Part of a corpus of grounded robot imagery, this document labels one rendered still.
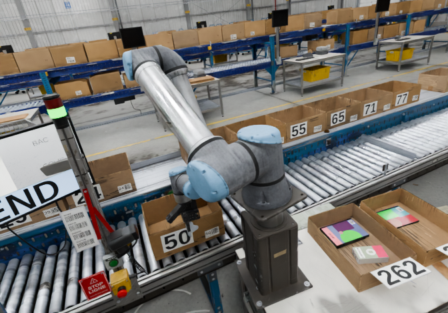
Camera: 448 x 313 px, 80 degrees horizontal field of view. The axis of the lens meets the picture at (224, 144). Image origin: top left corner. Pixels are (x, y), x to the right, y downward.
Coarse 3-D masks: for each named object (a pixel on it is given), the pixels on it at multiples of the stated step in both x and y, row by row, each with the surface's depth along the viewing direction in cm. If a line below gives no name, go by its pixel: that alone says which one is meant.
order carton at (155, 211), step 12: (144, 204) 155; (156, 204) 158; (168, 204) 161; (204, 204) 171; (216, 204) 150; (144, 216) 146; (156, 216) 161; (180, 216) 166; (204, 216) 138; (216, 216) 142; (156, 228) 158; (168, 228) 133; (180, 228) 135; (204, 228) 141; (156, 240) 132; (204, 240) 144; (156, 252) 135; (168, 252) 138
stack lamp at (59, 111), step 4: (48, 100) 85; (52, 100) 86; (56, 100) 86; (60, 100) 88; (48, 104) 86; (52, 104) 86; (56, 104) 87; (60, 104) 88; (48, 108) 86; (52, 108) 86; (56, 108) 87; (60, 108) 88; (64, 108) 90; (48, 112) 88; (52, 112) 87; (56, 112) 87; (60, 112) 88; (64, 112) 89; (52, 116) 88; (56, 116) 88; (60, 116) 88
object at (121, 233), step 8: (112, 232) 110; (120, 232) 108; (128, 232) 108; (136, 232) 109; (112, 240) 106; (120, 240) 106; (128, 240) 108; (112, 248) 106; (120, 248) 109; (128, 248) 111; (120, 256) 110
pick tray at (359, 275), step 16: (336, 208) 142; (352, 208) 146; (320, 224) 143; (368, 224) 137; (320, 240) 131; (368, 240) 132; (384, 240) 128; (400, 240) 119; (336, 256) 120; (352, 256) 124; (400, 256) 120; (416, 256) 112; (352, 272) 111; (368, 272) 106; (368, 288) 110
